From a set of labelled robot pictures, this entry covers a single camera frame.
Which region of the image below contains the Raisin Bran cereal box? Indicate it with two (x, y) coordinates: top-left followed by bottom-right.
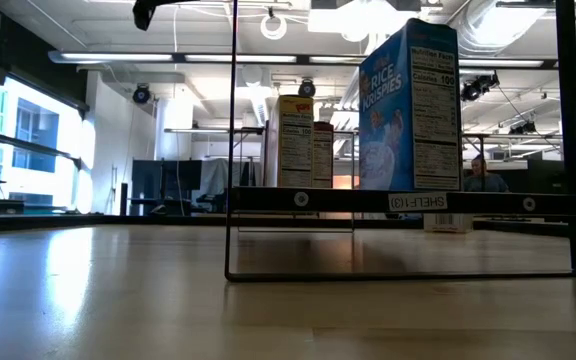
(312, 121), (335, 189)

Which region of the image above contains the wooden shelf with black frame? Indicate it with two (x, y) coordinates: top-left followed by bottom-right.
(224, 0), (576, 282)

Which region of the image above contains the blue Rice Krispies cereal box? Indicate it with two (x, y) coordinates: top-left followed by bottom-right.
(358, 17), (463, 192)

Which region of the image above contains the grey draped cloth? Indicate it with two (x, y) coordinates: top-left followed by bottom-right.
(200, 158), (264, 190)

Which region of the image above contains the blue office partition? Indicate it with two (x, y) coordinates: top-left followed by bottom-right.
(130, 159), (204, 217)

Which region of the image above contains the bright ceiling light panel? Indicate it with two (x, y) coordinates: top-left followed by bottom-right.
(307, 0), (422, 37)

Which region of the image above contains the black-framed background table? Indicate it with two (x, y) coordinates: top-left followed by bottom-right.
(460, 131), (488, 164)

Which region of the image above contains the person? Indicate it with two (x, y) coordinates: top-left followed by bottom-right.
(462, 153), (510, 194)

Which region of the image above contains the long linear ceiling light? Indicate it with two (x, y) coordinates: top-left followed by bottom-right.
(46, 48), (576, 70)

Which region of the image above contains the black ceiling-mounted device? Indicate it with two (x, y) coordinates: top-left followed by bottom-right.
(460, 72), (501, 104)
(509, 119), (538, 136)

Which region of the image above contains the large bright window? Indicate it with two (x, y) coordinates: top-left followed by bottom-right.
(0, 74), (98, 214)

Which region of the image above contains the black round ceiling camera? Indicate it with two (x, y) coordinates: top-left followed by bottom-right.
(297, 77), (318, 100)
(131, 83), (152, 106)

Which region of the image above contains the white ring ceiling fixture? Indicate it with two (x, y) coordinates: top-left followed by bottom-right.
(259, 11), (289, 42)

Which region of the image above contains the black metal table frame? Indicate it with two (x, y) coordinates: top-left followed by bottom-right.
(0, 212), (576, 240)

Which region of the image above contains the silver ventilation duct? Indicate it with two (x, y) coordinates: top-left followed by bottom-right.
(447, 0), (557, 59)

